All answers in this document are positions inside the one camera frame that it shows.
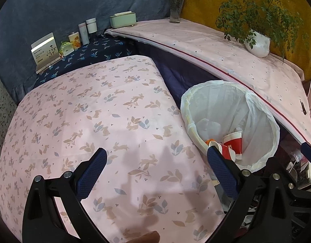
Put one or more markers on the orange plastic snack bag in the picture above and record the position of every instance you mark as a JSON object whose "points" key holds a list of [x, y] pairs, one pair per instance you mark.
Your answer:
{"points": [[210, 142]]}

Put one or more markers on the person's left hand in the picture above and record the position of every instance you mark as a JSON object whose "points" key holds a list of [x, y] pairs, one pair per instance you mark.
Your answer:
{"points": [[151, 237]]}

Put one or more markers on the green plant white pot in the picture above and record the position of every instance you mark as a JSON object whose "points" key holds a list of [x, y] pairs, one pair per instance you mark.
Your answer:
{"points": [[258, 44]]}

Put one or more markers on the mint green tissue box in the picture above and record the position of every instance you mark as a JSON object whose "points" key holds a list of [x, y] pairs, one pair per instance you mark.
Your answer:
{"points": [[124, 19]]}

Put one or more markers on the white cosmetic tube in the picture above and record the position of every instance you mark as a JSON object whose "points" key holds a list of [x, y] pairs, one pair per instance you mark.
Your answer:
{"points": [[83, 33]]}

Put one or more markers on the blue grey backdrop cloth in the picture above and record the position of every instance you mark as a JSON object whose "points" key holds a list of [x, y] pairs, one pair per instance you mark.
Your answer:
{"points": [[23, 22]]}

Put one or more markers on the mustard yellow backdrop cloth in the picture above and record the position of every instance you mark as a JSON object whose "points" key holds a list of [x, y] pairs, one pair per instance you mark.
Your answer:
{"points": [[205, 12]]}

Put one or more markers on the small green white box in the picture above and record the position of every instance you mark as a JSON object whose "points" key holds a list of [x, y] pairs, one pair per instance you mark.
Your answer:
{"points": [[66, 48]]}

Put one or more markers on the white cosmetic jar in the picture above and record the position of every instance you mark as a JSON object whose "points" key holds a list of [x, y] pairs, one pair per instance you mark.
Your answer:
{"points": [[91, 25]]}

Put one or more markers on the black clip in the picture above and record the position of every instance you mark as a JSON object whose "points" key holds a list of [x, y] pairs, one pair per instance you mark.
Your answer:
{"points": [[303, 108]]}

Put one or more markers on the white lined trash bin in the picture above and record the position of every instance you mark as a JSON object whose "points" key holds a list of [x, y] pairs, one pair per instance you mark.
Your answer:
{"points": [[235, 108]]}

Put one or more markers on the white card box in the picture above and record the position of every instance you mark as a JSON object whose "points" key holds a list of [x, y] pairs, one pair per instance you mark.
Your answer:
{"points": [[45, 52]]}

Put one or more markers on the navy floral cloth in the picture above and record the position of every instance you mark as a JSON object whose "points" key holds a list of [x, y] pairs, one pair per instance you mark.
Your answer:
{"points": [[105, 48]]}

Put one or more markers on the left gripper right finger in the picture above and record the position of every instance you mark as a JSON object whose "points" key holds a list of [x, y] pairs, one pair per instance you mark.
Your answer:
{"points": [[267, 208]]}

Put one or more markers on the small orange print box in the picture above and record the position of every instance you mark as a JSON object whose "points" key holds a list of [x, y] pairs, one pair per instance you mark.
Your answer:
{"points": [[74, 39]]}

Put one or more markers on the pale pink dotted cloth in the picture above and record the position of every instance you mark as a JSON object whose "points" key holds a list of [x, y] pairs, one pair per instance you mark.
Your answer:
{"points": [[276, 81]]}

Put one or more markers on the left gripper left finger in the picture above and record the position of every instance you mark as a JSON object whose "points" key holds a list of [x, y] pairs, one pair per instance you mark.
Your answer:
{"points": [[42, 221]]}

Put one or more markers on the white tissue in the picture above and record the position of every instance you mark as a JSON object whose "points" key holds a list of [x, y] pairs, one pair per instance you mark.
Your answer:
{"points": [[208, 129]]}

